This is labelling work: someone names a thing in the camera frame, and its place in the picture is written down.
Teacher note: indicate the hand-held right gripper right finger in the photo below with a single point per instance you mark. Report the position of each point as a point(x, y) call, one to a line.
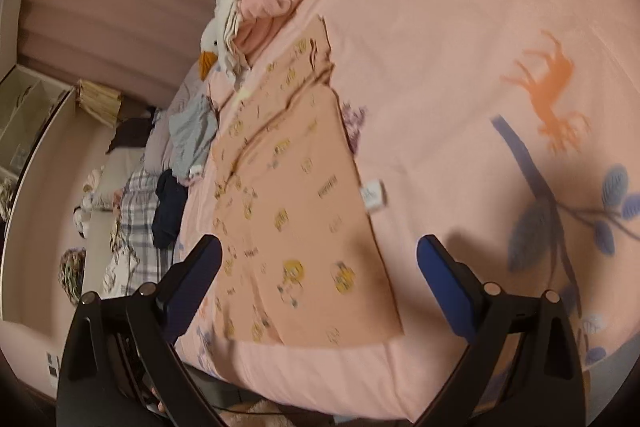
point(445, 292)

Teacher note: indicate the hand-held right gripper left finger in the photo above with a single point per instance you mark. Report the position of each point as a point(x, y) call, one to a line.
point(192, 292)

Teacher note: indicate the peach shirt with small prints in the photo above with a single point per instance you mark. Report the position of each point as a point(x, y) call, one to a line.
point(300, 187)

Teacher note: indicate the white printed cloth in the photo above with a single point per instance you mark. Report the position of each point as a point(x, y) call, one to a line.
point(120, 272)

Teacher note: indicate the navy garment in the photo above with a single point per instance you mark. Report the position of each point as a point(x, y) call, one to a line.
point(167, 207)

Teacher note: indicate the plaid cloth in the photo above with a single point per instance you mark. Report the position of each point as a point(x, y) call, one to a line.
point(137, 217)

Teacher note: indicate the colourful cloth pile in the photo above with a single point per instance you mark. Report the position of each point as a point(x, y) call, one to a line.
point(71, 277)

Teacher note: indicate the panda plush toy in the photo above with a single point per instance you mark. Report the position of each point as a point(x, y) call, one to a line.
point(80, 222)

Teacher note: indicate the grey-blue garment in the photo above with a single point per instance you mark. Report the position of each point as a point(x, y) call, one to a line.
point(192, 132)

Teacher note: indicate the dark cloth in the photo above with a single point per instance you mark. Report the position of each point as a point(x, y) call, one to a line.
point(132, 132)

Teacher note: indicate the beige ribbed bundle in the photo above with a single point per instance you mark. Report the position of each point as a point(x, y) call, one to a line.
point(100, 102)

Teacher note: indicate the pink printed blanket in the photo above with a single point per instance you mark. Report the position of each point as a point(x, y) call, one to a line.
point(450, 57)

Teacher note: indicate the white open shelf cabinet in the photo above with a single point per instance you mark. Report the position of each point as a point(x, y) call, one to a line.
point(30, 107)

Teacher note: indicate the pink curtain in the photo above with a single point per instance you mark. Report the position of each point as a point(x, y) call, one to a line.
point(115, 17)

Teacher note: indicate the pink crumpled cloth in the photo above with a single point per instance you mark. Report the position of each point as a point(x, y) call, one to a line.
point(260, 2)

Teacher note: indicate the wall socket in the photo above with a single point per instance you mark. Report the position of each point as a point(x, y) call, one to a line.
point(53, 364)

